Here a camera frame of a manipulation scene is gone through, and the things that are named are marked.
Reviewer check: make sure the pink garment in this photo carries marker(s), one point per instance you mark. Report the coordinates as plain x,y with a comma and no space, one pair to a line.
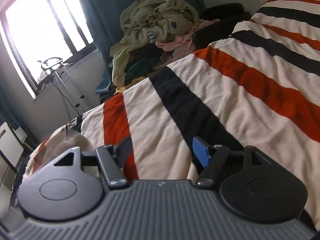
185,38

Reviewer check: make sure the white black chair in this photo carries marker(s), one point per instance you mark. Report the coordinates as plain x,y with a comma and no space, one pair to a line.
11,147

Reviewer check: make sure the teal curtain right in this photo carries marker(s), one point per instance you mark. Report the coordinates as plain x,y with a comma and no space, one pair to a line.
119,27

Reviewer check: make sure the green garment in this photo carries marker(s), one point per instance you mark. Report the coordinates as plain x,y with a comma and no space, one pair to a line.
141,68

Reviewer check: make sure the garment steamer stand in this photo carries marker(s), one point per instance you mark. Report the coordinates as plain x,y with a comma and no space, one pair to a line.
55,71

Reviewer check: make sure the striped bed blanket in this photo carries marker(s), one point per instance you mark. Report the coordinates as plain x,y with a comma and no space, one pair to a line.
259,86

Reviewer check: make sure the white sweatpants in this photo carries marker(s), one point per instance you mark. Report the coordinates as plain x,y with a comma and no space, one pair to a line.
56,144

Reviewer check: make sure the black armchair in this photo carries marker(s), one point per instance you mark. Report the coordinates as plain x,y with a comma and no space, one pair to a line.
228,15

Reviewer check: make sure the window with dark frame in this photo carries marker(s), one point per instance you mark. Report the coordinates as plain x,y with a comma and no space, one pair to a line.
36,30

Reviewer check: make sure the yellow towel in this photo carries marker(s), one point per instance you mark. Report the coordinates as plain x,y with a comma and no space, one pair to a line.
120,89

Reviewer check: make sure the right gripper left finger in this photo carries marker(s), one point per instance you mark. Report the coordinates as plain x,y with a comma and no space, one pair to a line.
111,158

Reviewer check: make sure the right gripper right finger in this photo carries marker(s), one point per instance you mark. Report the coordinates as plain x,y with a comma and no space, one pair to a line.
212,159

